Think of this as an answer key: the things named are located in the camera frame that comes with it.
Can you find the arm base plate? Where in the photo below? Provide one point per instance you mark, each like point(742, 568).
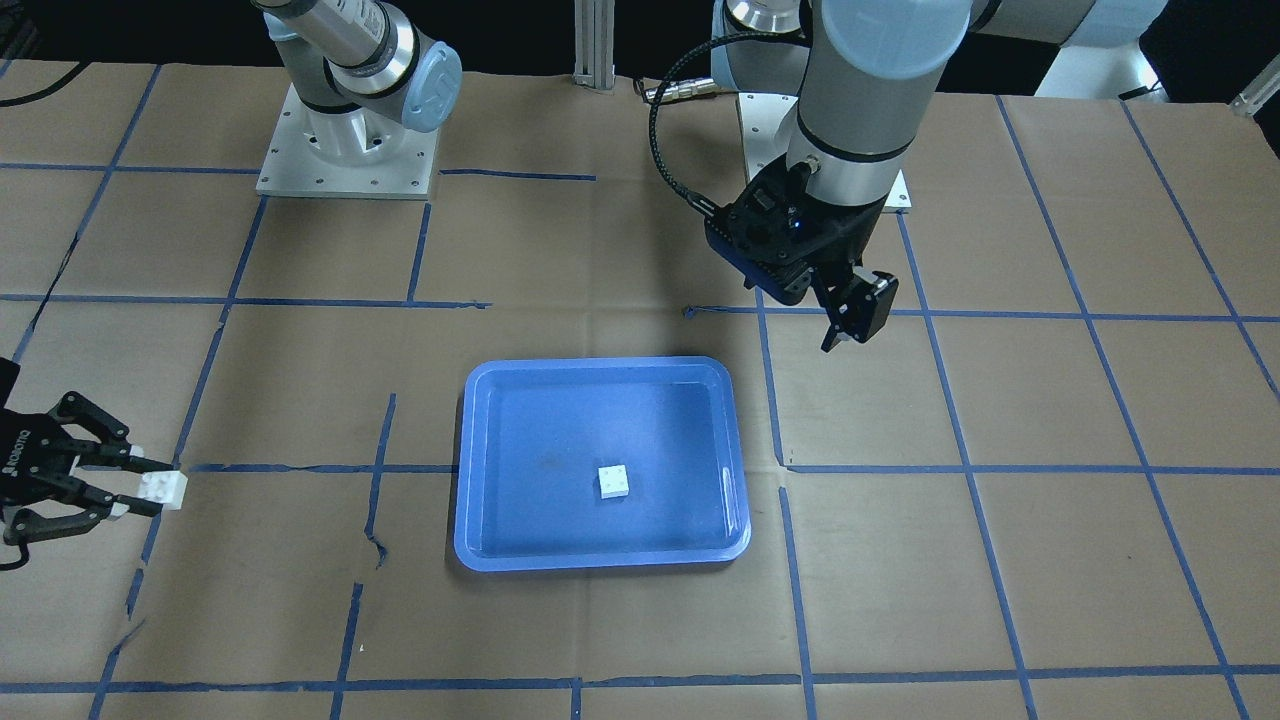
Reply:
point(354, 155)
point(770, 130)

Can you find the white block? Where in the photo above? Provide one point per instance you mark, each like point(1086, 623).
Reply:
point(612, 481)
point(166, 488)

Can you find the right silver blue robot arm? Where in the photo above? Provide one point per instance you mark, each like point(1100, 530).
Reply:
point(369, 93)

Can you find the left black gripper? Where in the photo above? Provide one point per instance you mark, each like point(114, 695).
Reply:
point(851, 237)

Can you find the aluminium frame post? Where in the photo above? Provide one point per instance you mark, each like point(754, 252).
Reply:
point(593, 45)

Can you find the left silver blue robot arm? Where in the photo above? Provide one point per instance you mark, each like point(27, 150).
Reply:
point(862, 74)

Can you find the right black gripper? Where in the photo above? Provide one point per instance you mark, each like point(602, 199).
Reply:
point(14, 458)

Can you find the blue plastic tray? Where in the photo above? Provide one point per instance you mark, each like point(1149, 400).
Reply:
point(533, 433)

